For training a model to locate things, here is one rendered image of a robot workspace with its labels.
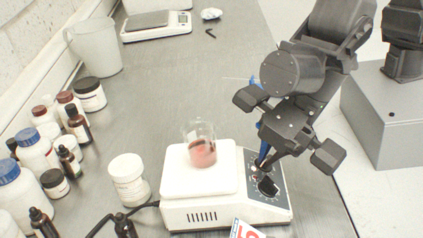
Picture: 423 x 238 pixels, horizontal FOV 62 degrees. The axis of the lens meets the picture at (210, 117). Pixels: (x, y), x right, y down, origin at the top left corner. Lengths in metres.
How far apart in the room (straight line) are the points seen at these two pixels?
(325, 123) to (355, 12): 0.36
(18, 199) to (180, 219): 0.26
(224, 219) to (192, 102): 0.40
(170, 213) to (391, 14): 0.48
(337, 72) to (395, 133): 0.19
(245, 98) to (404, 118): 0.26
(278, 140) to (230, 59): 0.62
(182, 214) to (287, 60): 0.28
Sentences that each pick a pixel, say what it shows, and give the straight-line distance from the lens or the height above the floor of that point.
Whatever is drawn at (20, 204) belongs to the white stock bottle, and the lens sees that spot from 0.66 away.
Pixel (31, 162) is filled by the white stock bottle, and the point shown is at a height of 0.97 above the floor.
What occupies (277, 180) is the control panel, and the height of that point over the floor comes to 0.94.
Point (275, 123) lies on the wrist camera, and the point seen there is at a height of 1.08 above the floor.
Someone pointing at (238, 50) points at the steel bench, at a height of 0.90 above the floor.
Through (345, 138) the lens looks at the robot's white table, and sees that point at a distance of 0.75.
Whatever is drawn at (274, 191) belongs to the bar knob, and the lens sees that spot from 0.56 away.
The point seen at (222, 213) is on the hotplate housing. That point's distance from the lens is 0.56.
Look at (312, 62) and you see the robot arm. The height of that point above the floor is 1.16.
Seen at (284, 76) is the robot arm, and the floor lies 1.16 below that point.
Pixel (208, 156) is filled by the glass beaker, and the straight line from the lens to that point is 0.54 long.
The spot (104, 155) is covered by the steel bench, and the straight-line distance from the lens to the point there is 0.80.
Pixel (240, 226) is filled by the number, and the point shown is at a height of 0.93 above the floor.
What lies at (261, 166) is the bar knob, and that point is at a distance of 0.60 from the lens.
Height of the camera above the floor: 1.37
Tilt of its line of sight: 35 degrees down
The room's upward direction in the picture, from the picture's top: 9 degrees counter-clockwise
